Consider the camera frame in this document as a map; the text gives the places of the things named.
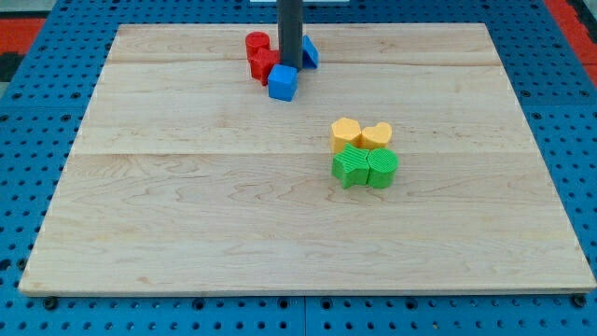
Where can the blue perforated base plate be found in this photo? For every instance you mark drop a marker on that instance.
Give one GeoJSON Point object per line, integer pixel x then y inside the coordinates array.
{"type": "Point", "coordinates": [46, 100]}

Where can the red cylinder block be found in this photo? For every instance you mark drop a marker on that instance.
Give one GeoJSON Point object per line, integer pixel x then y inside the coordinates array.
{"type": "Point", "coordinates": [255, 41]}

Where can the yellow heart block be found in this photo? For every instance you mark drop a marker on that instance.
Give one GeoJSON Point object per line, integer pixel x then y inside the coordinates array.
{"type": "Point", "coordinates": [377, 136]}

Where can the yellow hexagon block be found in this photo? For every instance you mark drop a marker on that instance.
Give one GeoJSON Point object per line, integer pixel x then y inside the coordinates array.
{"type": "Point", "coordinates": [344, 131]}

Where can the light wooden board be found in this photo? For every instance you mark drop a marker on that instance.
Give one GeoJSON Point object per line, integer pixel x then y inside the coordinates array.
{"type": "Point", "coordinates": [187, 180]}

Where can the blue triangle block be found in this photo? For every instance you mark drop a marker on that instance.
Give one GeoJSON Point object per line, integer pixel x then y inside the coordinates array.
{"type": "Point", "coordinates": [310, 54]}

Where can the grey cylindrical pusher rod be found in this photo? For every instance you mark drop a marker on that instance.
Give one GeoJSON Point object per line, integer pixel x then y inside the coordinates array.
{"type": "Point", "coordinates": [290, 32]}

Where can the blue cube block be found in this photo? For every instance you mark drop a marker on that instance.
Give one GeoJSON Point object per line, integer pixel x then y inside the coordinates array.
{"type": "Point", "coordinates": [282, 82]}

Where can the green star block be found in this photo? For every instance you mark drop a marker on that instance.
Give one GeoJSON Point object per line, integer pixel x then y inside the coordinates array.
{"type": "Point", "coordinates": [351, 167]}

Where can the green cylinder block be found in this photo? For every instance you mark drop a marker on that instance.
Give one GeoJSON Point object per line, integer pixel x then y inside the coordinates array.
{"type": "Point", "coordinates": [383, 164]}

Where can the red star block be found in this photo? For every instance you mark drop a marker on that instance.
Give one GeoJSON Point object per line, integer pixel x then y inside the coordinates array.
{"type": "Point", "coordinates": [261, 64]}

